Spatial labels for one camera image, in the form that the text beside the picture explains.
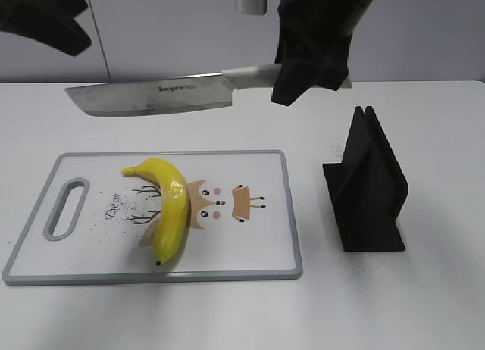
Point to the black knife stand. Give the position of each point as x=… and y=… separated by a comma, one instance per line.
x=367, y=188

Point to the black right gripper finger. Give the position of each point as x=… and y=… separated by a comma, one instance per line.
x=297, y=74
x=333, y=72

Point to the white cutting board grey rim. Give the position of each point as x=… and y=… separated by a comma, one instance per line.
x=92, y=226

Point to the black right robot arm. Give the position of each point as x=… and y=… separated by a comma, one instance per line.
x=313, y=45

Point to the silver metal cylinder fixture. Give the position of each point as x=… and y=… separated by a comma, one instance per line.
x=251, y=7

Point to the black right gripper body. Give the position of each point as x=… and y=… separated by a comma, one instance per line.
x=322, y=20

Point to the kitchen knife with speckled handle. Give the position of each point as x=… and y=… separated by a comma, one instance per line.
x=171, y=96

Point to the yellow plastic banana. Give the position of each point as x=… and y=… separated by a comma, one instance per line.
x=171, y=227

